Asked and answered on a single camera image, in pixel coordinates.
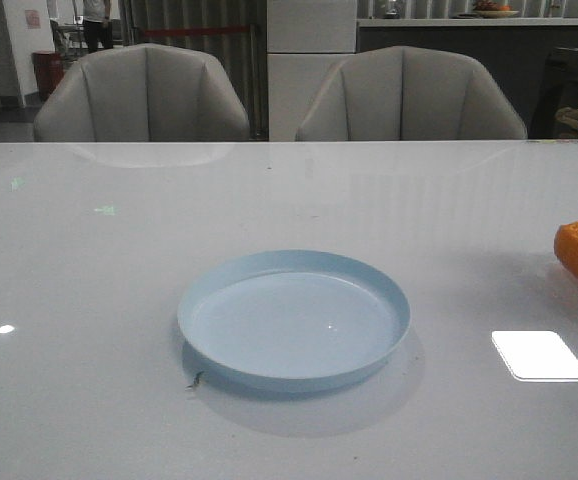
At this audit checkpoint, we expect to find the red trash bin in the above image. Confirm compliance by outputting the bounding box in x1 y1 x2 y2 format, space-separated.
32 51 64 101

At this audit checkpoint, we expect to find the fruit bowl on counter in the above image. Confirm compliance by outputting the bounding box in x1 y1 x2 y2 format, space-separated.
472 0 519 19

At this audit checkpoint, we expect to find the person in white shirt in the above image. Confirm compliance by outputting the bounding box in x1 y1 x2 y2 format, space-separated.
83 0 113 53

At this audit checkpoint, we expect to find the grey armchair right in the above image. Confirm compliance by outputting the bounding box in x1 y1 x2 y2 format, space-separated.
295 46 527 142

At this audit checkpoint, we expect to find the white refrigerator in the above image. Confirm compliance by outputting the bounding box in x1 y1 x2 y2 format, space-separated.
266 0 357 142

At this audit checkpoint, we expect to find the light blue round plate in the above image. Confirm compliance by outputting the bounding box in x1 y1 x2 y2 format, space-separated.
177 250 411 393

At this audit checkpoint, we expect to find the grey armchair left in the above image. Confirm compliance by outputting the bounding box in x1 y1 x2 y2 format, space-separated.
33 43 250 142

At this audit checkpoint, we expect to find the grey armchair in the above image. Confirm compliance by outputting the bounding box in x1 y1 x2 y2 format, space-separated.
295 46 527 142
33 43 250 142

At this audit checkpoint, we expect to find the dark wooden side furniture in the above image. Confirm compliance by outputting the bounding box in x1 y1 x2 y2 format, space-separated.
529 47 578 139

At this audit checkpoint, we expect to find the red barrier belt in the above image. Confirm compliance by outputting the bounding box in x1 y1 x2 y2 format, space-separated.
139 25 250 38

